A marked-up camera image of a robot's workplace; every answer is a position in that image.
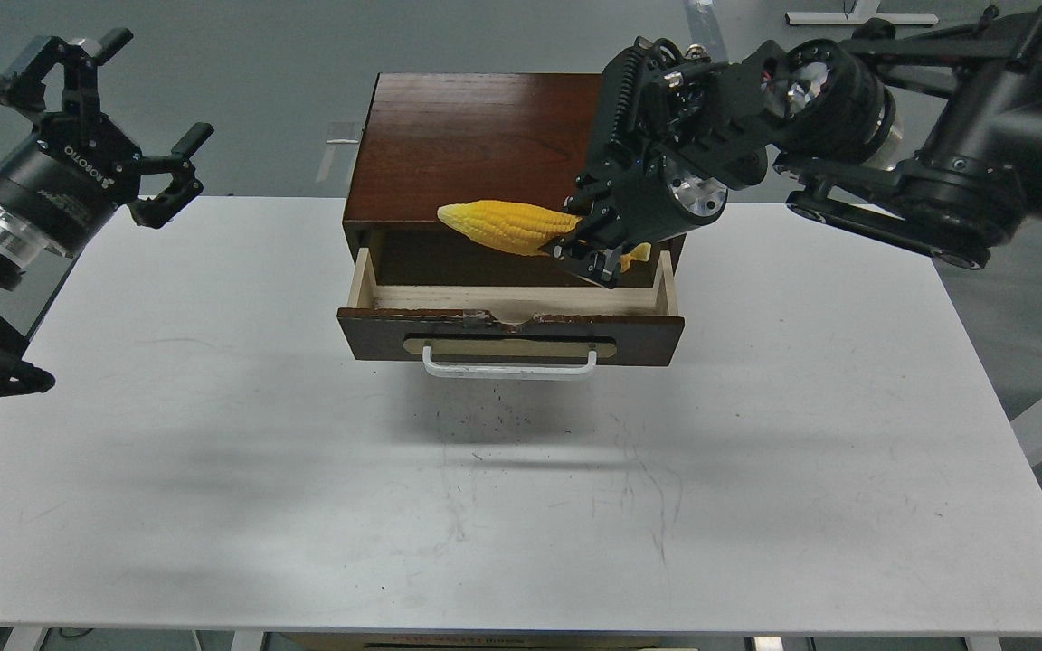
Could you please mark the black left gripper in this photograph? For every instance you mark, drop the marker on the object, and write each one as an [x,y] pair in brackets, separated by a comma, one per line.
[55,185]

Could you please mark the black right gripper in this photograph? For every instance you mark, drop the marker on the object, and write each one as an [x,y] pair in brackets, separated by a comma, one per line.
[626,198]

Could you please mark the yellow corn cob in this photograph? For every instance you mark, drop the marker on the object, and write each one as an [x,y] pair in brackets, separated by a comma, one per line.
[520,229]

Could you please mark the wooden drawer with white handle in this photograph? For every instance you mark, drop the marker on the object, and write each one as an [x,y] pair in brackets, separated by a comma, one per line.
[523,332]

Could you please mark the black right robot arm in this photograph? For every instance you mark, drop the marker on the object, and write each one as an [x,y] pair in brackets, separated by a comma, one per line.
[930,143]

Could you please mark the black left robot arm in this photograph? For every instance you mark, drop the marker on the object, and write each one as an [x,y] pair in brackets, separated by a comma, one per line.
[56,77]

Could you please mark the dark wooden cabinet box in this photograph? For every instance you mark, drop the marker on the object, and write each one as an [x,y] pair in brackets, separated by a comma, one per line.
[435,138]

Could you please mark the white table base background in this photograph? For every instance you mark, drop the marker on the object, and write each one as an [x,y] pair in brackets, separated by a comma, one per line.
[857,14]

